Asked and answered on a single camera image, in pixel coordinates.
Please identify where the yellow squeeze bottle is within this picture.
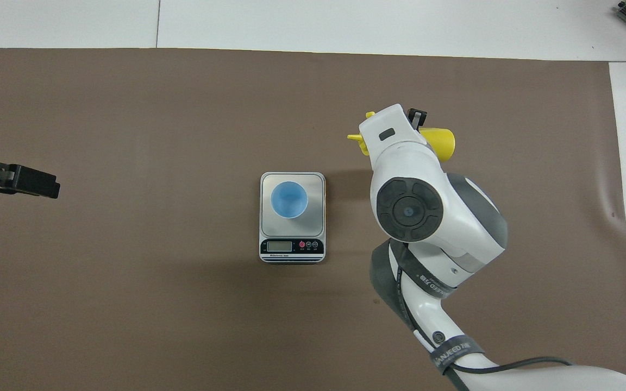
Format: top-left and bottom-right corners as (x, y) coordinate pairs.
(347, 111), (456, 163)

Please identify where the light blue plastic cup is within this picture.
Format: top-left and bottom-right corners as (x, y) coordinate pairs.
(270, 181), (309, 219)

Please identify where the silver digital kitchen scale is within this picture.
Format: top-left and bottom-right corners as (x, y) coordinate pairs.
(259, 172), (326, 264)

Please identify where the brown table mat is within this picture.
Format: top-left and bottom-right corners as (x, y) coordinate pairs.
(0, 48), (626, 391)

